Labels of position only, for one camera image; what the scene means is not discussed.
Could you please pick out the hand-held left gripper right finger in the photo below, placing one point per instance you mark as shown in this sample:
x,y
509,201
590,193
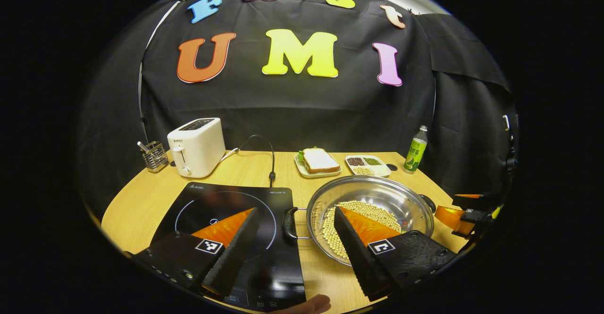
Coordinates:
x,y
356,248

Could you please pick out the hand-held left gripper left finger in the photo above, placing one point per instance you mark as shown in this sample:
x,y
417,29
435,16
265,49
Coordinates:
x,y
236,252

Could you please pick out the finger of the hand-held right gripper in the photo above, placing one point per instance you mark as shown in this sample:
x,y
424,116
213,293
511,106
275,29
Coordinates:
x,y
472,201
450,219

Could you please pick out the black induction cooktop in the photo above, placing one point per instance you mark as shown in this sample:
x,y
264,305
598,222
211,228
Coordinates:
x,y
283,257

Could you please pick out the steel pot with soybeans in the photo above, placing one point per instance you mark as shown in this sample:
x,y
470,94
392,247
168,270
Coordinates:
x,y
377,196

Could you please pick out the green drink bottle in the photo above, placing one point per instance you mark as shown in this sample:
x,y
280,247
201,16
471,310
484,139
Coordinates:
x,y
415,153

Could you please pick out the white divided bean dish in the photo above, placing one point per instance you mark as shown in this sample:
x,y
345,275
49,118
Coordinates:
x,y
368,165

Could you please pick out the sandwich with lettuce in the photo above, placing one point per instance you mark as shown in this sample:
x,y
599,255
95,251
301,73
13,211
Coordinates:
x,y
320,159

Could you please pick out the white sandwich plate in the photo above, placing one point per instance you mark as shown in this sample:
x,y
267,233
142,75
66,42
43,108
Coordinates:
x,y
302,168

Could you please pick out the white toaster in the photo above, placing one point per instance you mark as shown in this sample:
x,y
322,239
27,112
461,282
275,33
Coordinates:
x,y
198,146

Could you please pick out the black backdrop cloth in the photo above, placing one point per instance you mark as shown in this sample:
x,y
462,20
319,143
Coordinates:
x,y
306,111

